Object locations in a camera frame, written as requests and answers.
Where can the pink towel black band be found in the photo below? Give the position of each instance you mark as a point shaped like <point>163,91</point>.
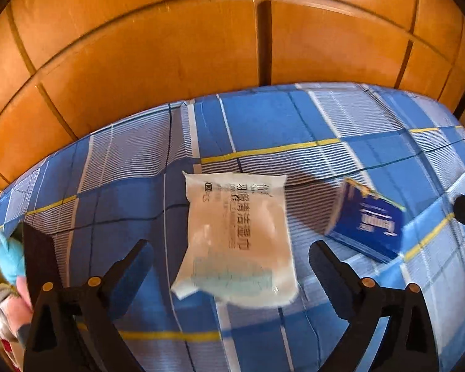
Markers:
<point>21,302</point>

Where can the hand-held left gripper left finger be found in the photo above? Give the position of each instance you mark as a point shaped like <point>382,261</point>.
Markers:
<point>133,267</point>

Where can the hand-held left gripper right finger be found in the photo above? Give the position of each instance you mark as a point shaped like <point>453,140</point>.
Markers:
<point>325,267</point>

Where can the maroon box gold inside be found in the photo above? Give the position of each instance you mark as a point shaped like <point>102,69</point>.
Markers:
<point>38,255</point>

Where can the white wet wipes packet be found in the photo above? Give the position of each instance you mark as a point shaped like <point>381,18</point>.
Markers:
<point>236,240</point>

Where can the blue plaid bed sheet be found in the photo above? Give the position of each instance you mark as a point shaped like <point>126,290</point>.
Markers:
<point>255,131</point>

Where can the blue plush toy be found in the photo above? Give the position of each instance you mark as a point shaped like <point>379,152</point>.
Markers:
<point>11,259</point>

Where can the wooden wardrobe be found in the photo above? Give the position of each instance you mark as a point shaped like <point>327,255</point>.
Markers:
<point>178,46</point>

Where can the blue tissue pack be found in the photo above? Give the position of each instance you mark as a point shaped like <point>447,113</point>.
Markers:
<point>368,224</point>

